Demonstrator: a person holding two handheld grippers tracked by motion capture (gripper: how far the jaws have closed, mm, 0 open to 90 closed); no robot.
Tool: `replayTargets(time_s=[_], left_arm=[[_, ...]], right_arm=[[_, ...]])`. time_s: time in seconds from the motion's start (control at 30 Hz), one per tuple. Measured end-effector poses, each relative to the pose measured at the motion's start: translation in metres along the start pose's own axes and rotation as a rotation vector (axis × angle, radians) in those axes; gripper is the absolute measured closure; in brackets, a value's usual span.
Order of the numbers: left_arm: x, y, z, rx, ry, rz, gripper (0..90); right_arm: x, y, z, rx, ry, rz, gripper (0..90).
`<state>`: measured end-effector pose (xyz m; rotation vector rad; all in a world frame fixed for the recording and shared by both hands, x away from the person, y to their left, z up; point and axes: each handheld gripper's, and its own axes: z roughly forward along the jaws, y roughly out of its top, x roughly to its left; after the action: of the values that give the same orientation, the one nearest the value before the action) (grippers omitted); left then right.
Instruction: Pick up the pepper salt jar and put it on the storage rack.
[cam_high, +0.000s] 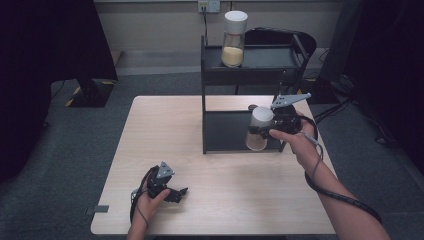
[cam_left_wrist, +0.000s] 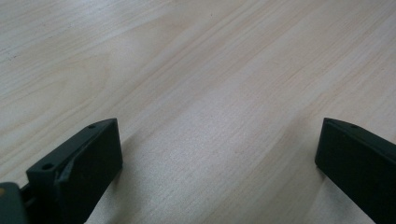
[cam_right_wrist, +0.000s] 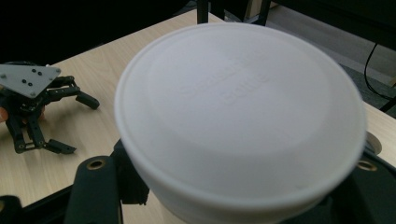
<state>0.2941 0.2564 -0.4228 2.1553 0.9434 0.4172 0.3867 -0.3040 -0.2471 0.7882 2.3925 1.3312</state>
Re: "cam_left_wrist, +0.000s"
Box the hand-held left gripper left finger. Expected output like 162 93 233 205
25 118 123 224

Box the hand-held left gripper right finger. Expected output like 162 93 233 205
314 117 396 224

